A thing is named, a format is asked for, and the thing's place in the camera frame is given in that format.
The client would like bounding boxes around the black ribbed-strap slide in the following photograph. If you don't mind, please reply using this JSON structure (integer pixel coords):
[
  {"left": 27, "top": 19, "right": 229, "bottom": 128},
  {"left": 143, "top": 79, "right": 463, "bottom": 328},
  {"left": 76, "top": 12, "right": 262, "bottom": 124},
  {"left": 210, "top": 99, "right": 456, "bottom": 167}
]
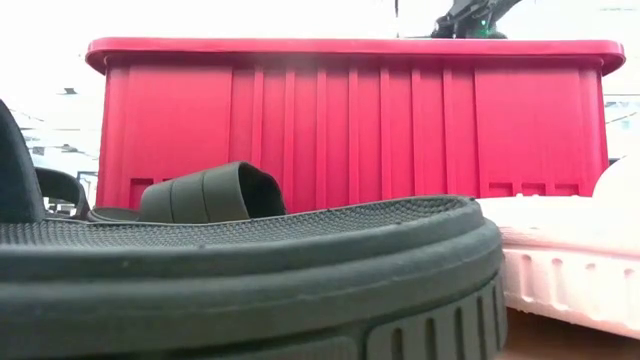
[{"left": 86, "top": 160, "right": 288, "bottom": 225}]

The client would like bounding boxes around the pink slide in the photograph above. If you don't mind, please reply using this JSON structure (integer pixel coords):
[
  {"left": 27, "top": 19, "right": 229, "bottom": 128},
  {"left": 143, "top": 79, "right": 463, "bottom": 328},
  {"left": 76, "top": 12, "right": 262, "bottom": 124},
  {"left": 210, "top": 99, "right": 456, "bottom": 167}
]
[{"left": 473, "top": 152, "right": 640, "bottom": 342}]

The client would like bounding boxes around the red plastic bin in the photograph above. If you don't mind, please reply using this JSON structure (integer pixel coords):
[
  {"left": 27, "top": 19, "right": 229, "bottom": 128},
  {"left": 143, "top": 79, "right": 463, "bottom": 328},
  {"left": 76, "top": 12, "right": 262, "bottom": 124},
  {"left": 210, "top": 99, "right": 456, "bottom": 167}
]
[{"left": 84, "top": 36, "right": 627, "bottom": 215}]

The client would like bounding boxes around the black wide-strap slide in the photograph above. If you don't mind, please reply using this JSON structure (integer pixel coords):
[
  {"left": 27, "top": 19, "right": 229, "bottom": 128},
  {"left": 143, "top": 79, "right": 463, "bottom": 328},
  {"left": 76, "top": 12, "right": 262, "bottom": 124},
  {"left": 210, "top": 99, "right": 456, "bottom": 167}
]
[
  {"left": 34, "top": 167, "right": 92, "bottom": 222},
  {"left": 0, "top": 99, "right": 509, "bottom": 360}
]

